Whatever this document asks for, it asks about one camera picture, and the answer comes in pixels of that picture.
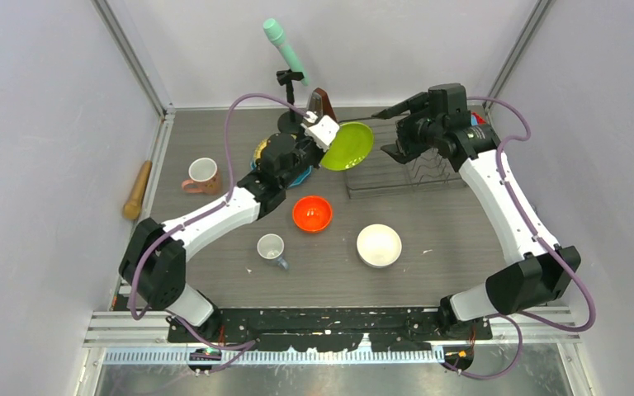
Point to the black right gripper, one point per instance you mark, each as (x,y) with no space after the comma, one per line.
(405,150)

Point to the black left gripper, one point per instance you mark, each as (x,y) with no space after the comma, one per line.
(302,137)

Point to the blue dotted plate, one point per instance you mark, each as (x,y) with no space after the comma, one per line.
(298,181)

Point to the lime green plate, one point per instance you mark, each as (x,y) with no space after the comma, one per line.
(352,145)

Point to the orange bowl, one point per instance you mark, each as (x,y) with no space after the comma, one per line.
(312,214)

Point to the woven bamboo plate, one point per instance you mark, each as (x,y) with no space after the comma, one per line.
(258,150)

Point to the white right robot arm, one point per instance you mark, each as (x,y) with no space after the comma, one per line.
(538,269)

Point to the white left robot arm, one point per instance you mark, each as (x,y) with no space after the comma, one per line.
(154,262)

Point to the black microphone stand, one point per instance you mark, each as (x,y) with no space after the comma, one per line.
(289,122)

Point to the brown wooden metronome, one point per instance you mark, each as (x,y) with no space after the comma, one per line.
(320,104)

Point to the colourful toy block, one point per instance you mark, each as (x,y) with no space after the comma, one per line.
(476,119)

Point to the pink floral mug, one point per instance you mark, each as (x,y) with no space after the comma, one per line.
(204,177)

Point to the grey printed mug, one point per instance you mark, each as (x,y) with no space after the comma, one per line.
(270,247)

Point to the white bowl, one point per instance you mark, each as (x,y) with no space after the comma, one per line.
(378,245)

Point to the mint green microphone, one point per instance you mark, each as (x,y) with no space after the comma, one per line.
(277,37)

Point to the wooden rolling pin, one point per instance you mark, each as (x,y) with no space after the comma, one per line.
(133,206)

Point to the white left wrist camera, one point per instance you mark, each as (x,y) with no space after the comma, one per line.
(321,128)

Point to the black wire dish rack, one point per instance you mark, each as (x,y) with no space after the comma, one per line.
(379,175)

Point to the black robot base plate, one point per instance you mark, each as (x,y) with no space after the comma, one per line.
(329,329)

